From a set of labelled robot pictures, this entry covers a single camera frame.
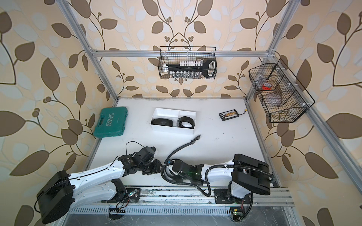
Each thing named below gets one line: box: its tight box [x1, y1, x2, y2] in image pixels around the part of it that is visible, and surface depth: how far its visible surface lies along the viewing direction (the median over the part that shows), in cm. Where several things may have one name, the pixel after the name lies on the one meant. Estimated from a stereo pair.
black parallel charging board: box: [219, 109, 239, 122], surface depth 110 cm
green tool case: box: [93, 106, 129, 138], surface depth 102 cm
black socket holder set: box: [163, 57, 218, 79], surface depth 86 cm
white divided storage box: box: [149, 107, 197, 135], surface depth 98 cm
